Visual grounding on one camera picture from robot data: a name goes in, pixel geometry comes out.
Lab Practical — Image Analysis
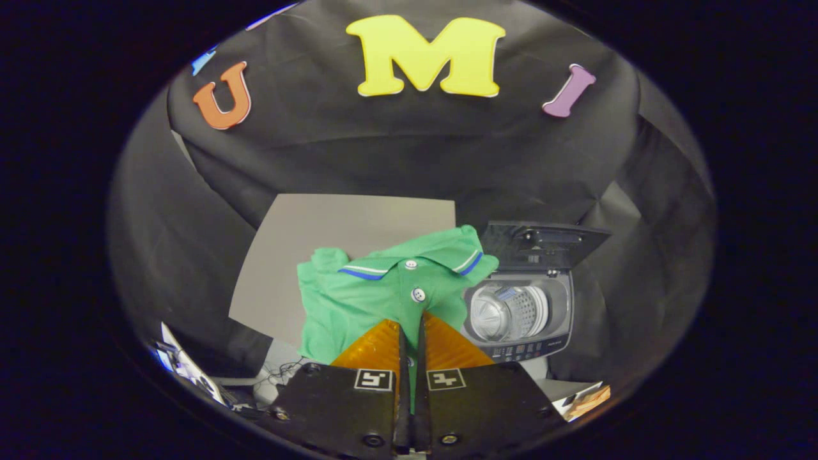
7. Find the grey cabinet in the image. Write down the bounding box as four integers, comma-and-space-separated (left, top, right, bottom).
229, 194, 456, 378

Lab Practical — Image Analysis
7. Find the brown cardboard piece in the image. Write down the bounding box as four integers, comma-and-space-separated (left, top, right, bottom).
553, 382, 611, 422

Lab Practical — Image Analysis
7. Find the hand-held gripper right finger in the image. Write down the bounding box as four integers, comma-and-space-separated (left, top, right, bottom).
412, 311, 566, 454

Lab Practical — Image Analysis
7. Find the thin black cable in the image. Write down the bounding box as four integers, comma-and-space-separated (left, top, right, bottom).
256, 358, 304, 406

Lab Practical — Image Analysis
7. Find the dark washing machine lid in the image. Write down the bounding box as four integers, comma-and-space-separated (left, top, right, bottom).
479, 220, 611, 272

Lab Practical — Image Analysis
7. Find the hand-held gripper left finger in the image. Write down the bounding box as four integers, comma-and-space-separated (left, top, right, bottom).
270, 318, 413, 456

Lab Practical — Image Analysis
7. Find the green polo shirt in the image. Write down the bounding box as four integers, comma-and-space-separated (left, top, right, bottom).
297, 225, 499, 410

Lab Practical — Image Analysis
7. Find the grey washing machine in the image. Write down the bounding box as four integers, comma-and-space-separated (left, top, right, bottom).
461, 268, 574, 364

